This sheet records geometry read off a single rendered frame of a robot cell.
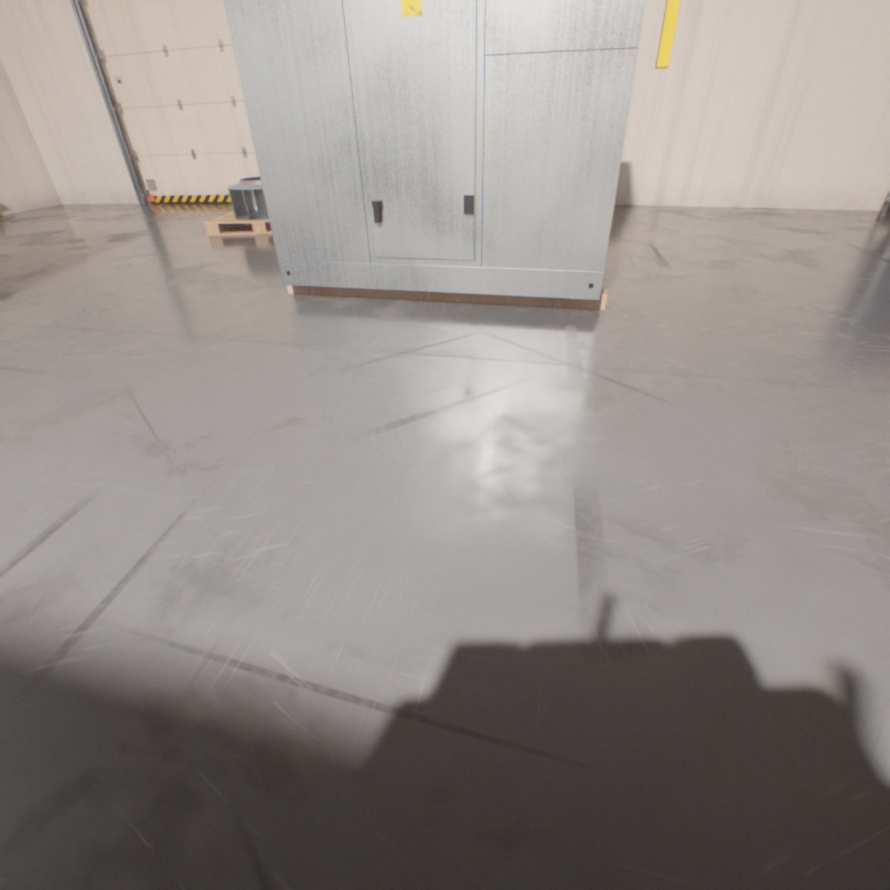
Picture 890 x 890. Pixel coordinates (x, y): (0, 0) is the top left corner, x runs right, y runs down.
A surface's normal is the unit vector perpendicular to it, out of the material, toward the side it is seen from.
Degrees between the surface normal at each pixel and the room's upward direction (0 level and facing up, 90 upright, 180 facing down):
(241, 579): 0
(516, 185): 90
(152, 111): 90
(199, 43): 90
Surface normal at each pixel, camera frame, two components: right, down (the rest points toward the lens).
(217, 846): -0.03, -0.82
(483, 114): -0.24, 0.56
